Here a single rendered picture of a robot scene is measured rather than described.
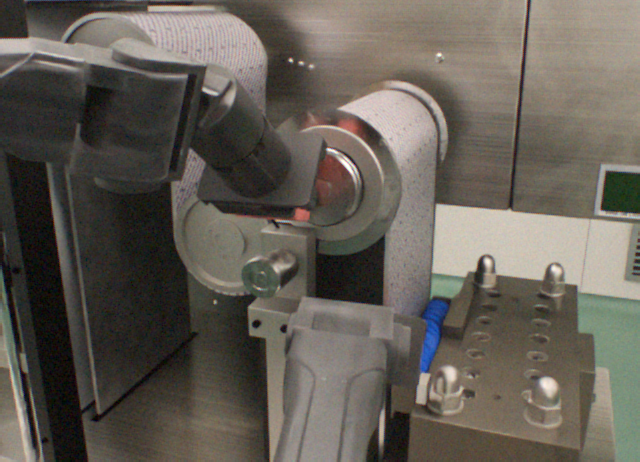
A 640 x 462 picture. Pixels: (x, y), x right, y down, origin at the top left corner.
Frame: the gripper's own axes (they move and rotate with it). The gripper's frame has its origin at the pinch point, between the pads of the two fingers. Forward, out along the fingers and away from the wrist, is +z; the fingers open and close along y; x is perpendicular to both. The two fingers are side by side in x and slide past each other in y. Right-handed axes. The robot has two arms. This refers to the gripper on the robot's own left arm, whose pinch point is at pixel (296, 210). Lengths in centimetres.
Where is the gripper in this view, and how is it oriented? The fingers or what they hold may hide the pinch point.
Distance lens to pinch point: 61.8
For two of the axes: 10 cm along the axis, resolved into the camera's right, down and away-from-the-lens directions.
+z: 3.1, 3.7, 8.7
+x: 1.9, -9.3, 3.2
